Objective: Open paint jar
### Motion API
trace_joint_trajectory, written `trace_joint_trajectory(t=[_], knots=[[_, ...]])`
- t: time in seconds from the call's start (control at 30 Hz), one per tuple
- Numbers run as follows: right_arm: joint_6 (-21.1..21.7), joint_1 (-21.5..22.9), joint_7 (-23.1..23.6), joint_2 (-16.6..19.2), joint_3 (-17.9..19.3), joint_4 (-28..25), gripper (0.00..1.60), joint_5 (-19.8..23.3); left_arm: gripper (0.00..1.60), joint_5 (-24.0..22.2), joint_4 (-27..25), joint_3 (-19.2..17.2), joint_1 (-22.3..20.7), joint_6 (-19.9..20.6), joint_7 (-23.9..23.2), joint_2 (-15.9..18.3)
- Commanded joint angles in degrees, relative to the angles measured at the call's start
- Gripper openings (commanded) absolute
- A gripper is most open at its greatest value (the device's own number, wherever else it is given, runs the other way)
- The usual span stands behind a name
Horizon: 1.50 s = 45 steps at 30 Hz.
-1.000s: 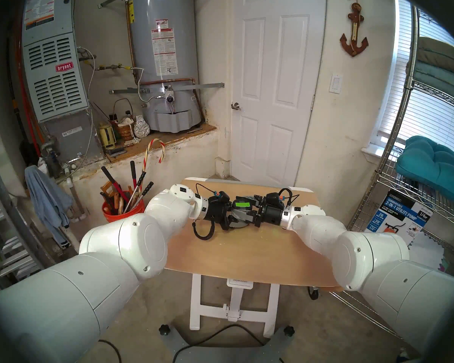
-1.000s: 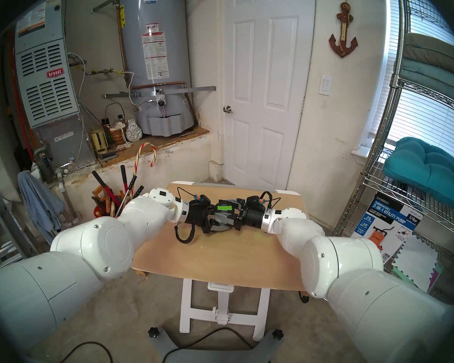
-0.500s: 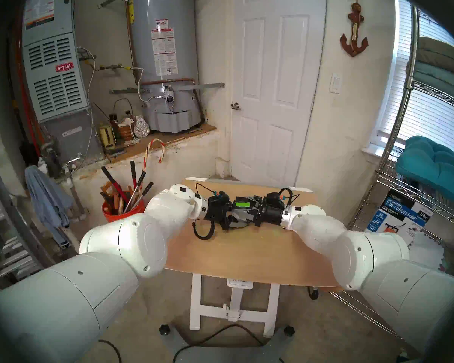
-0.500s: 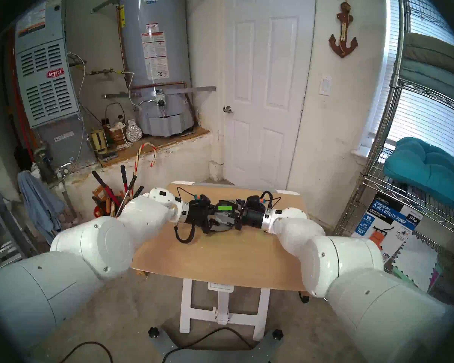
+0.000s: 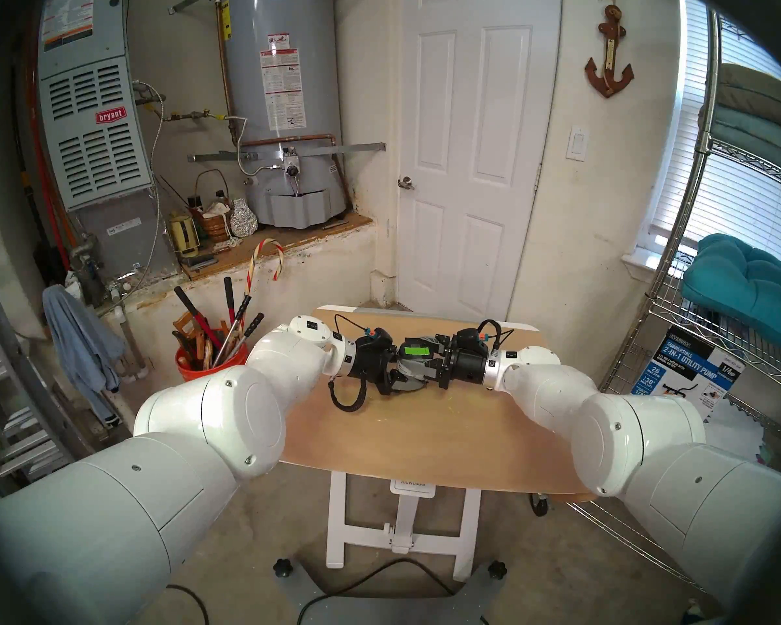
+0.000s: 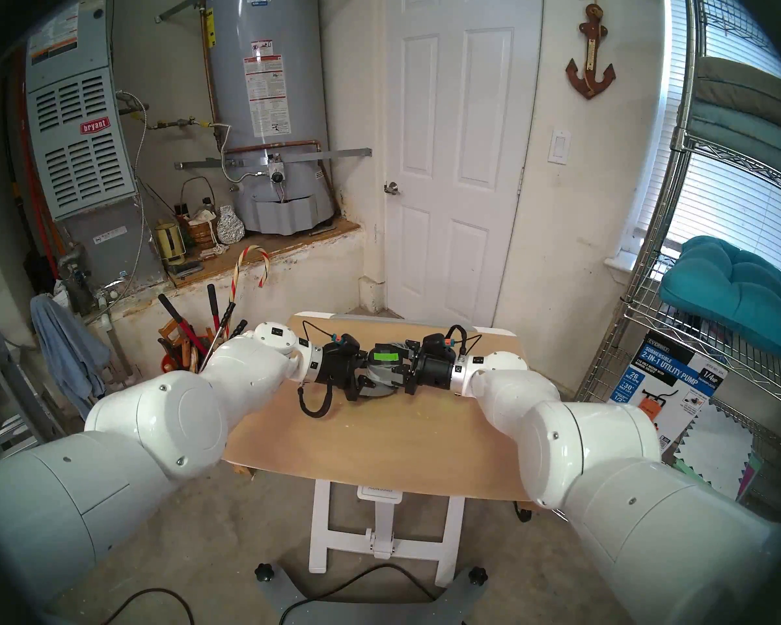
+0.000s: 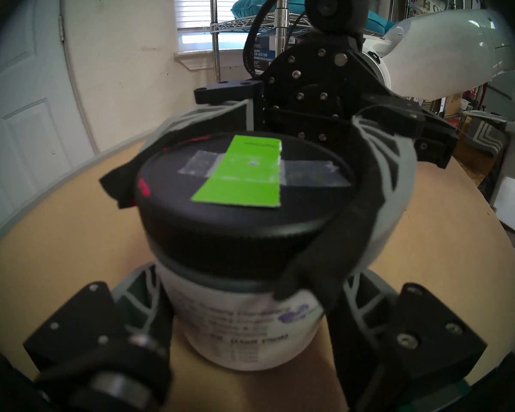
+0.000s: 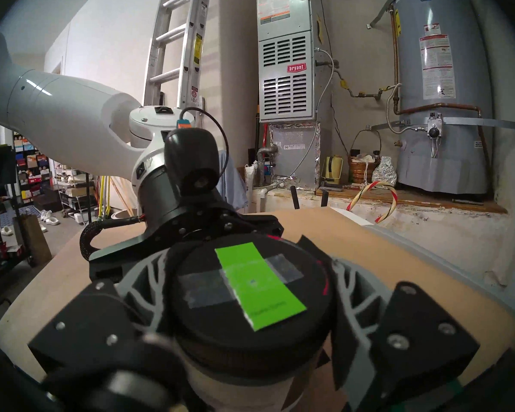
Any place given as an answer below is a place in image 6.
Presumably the wooden saw handle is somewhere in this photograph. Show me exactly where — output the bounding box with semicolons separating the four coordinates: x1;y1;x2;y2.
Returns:
158;318;199;374

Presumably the white zigzag edged sheet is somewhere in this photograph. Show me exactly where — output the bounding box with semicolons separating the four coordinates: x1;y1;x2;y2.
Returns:
680;402;756;497

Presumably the gray robot base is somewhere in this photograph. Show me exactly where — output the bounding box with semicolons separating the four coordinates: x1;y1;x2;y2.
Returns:
257;562;489;625

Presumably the chrome wire shelf rack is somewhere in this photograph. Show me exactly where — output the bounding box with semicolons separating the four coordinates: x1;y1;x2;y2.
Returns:
553;0;781;533

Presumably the pale yellow jug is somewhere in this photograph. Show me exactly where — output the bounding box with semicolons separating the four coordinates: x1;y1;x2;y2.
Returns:
154;220;187;266

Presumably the black floor cable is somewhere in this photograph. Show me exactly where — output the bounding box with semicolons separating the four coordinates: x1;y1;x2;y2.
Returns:
101;587;196;625
280;562;440;625

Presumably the pale teal folded cushion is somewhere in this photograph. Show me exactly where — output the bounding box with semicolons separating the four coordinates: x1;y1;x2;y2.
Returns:
682;102;781;188

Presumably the wooden anchor wall decoration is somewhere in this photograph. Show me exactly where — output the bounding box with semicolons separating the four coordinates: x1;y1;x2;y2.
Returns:
565;0;617;100

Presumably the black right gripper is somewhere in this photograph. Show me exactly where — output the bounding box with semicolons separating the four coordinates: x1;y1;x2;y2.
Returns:
390;341;456;396

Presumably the gas pipe with yellow valve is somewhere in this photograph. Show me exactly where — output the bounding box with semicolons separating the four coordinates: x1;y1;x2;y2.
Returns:
144;116;212;131

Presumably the window with white blinds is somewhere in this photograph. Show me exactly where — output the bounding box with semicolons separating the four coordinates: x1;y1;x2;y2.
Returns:
615;0;781;286

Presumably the striped candy cane decoration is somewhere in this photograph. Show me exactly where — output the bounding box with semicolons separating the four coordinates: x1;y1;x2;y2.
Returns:
231;245;271;305

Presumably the olive gray folded cushion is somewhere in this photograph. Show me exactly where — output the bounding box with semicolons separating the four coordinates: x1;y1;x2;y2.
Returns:
693;56;781;133

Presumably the white folding table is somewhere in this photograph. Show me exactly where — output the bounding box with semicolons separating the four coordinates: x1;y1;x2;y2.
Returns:
293;311;516;589

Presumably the wicker basket with handle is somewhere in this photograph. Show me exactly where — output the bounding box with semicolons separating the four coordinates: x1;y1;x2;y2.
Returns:
180;176;221;250

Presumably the teal tufted cushion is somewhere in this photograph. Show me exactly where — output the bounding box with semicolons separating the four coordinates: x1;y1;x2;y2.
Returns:
659;235;781;377

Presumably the plywood platform board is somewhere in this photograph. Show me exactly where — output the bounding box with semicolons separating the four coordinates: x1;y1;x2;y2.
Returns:
166;217;362;289

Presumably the white panel door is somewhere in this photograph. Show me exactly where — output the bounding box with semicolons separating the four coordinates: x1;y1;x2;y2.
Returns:
383;0;544;328

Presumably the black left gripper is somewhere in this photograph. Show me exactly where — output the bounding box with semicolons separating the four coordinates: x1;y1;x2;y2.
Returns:
319;345;398;402

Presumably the flexible corrugated steel hose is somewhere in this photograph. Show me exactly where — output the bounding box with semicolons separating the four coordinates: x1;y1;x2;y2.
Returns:
210;122;264;184

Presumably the aluminium ladder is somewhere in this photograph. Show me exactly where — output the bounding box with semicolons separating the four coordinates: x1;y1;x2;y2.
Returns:
0;266;59;481

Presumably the black coiled cable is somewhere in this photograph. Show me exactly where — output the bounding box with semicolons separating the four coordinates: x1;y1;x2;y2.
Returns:
297;376;333;420

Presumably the utility pump carton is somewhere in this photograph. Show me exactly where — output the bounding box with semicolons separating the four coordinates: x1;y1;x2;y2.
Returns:
609;331;730;452

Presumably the crumpled aluminium foil bundle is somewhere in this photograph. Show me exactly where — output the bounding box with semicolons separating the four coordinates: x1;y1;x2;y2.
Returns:
216;205;245;245

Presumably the blue hanging towel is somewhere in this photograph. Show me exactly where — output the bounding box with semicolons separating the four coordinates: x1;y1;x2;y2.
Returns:
29;294;113;423

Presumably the white labelled paint jar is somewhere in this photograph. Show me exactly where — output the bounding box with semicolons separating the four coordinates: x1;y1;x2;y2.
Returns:
368;366;404;396

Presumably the gray Bryant furnace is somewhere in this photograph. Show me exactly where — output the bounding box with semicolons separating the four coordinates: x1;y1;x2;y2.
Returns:
25;0;167;292

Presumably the gray water heater tank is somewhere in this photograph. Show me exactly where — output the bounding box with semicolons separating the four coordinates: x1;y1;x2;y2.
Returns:
199;0;339;236

